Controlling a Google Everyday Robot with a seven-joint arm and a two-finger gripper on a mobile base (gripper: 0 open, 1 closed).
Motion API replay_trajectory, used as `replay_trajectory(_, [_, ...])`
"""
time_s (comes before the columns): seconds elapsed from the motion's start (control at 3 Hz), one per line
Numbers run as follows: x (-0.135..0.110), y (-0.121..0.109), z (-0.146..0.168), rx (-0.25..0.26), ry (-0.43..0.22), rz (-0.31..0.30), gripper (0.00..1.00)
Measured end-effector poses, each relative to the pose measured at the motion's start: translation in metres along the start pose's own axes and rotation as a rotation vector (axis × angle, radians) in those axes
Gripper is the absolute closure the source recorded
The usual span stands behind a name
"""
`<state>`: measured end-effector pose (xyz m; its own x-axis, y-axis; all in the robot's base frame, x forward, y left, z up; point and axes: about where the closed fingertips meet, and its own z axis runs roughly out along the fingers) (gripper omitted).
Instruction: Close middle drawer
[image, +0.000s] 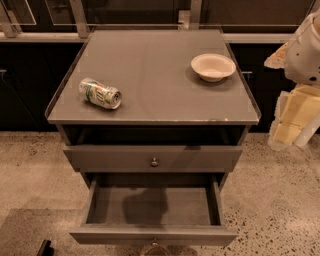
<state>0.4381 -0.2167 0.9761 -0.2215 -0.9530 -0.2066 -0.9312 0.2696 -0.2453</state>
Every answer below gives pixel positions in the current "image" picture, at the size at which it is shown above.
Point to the round metal drawer knob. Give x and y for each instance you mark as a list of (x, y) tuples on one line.
[(154, 162)]

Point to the metal middle drawer knob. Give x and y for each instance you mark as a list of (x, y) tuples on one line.
[(156, 250)]

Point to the grey top drawer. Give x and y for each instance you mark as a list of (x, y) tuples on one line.
[(137, 159)]

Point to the metal railing frame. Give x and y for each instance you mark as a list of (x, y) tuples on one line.
[(188, 20)]

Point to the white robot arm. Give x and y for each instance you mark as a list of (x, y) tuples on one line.
[(299, 57)]

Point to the grey drawer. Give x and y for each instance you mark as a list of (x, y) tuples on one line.
[(168, 209), (137, 159)]

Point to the black object on floor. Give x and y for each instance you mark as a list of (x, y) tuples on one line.
[(45, 249)]

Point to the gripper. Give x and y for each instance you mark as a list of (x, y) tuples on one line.
[(304, 58)]

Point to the grey drawer cabinet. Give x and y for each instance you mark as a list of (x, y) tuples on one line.
[(164, 102)]

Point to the white paper bowl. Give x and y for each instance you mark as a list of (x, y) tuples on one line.
[(213, 67)]

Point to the green white soda can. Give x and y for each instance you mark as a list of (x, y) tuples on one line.
[(99, 94)]

